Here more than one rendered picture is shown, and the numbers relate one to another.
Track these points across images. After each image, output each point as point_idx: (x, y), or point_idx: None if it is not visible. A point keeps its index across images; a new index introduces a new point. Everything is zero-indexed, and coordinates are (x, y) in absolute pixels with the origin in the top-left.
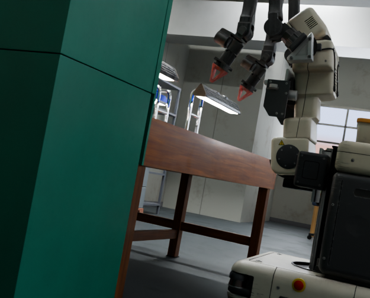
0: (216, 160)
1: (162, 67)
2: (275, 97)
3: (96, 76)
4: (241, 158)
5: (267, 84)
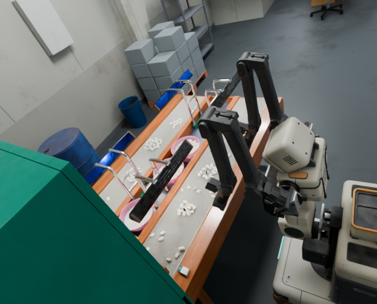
0: (241, 191)
1: (177, 162)
2: (272, 207)
3: None
4: (257, 154)
5: (263, 199)
